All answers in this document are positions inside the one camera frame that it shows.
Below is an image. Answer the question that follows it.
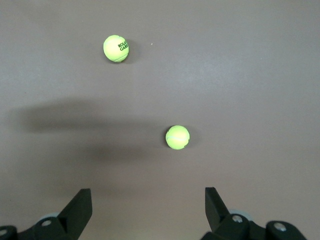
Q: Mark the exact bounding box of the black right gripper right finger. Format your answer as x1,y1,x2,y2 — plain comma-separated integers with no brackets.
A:
199,186,308,240

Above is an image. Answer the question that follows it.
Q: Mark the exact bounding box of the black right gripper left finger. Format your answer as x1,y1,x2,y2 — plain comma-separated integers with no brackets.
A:
0,188,93,240

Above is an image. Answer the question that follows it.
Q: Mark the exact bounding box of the yellow-green tennis ball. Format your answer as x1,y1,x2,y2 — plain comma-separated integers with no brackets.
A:
102,34,131,62
165,124,191,150

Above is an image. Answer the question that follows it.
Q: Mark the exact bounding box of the brown table mat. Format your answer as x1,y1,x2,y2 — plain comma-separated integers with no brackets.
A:
0,0,320,240

